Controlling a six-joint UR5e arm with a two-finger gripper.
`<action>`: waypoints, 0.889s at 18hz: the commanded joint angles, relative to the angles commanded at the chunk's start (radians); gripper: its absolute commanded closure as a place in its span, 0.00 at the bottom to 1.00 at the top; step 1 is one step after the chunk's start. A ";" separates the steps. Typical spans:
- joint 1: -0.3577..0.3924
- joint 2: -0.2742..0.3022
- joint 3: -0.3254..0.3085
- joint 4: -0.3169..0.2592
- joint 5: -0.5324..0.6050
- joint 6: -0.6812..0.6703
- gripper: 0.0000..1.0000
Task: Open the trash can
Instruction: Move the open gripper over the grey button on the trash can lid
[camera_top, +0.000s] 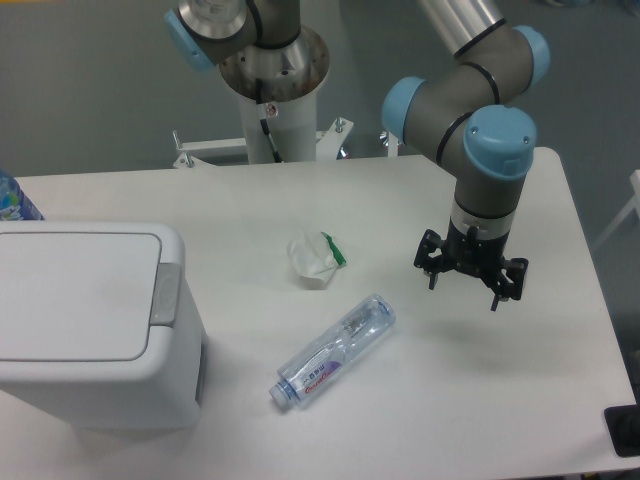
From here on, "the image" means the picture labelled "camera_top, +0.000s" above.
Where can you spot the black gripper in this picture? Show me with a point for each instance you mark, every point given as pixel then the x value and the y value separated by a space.
pixel 474 246

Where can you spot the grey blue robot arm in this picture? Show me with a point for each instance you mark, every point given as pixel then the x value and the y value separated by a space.
pixel 464 123

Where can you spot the white plastic trash can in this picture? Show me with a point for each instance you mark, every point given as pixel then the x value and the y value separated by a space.
pixel 99 327

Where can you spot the crumpled white paper wrapper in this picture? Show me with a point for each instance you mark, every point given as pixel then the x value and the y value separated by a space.
pixel 314 258

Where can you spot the empty clear plastic bottle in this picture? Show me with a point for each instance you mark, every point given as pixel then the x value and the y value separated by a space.
pixel 310 371

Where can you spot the black clamp at table edge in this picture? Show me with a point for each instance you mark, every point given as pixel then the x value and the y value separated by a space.
pixel 623 426

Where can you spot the blue labelled water bottle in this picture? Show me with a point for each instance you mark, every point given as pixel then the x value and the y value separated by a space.
pixel 15 204

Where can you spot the white frame at right edge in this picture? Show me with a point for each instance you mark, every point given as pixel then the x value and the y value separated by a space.
pixel 629 208

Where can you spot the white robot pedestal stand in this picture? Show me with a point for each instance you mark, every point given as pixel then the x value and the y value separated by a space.
pixel 276 91

